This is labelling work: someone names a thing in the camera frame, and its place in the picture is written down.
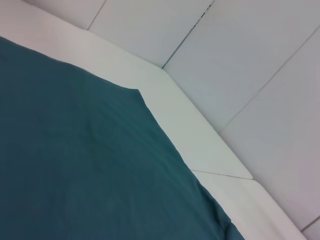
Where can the teal blue t-shirt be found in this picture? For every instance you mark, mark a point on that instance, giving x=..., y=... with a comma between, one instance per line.
x=87, y=162

